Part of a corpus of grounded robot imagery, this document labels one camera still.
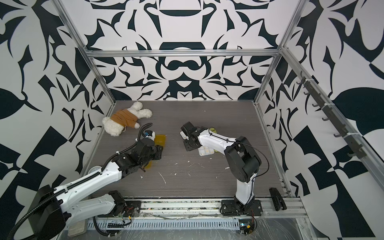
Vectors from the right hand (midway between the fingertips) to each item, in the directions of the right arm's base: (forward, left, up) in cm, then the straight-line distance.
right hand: (189, 143), depth 93 cm
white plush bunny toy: (+17, +41, +6) cm, 44 cm away
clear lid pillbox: (-3, -9, -4) cm, 10 cm away
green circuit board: (-41, -27, -5) cm, 49 cm away
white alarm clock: (-16, +52, +1) cm, 54 cm away
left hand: (-6, +16, +9) cm, 19 cm away
